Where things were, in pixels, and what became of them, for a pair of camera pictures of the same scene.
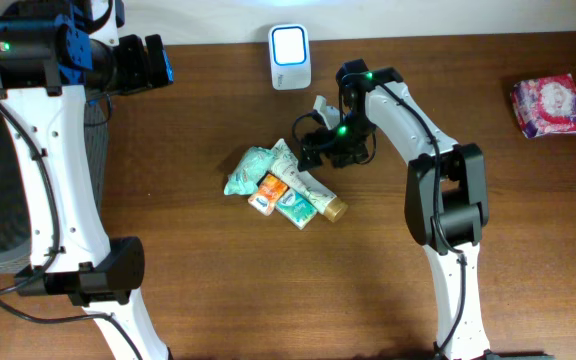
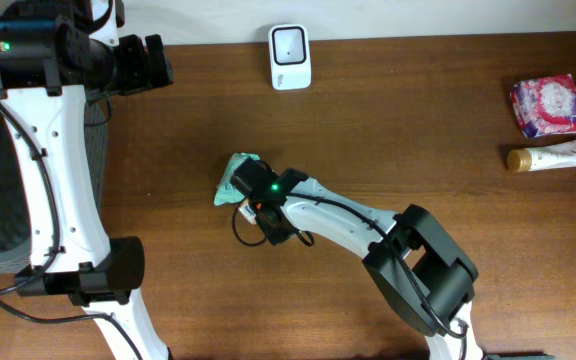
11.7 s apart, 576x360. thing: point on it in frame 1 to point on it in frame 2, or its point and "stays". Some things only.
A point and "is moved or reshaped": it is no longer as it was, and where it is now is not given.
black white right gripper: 329,145 to 271,230
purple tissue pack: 549,105 stays
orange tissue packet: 266,193 is moved or reshaped
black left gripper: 141,76 stays
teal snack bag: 250,168 is moved or reshaped
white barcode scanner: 289,57 stays
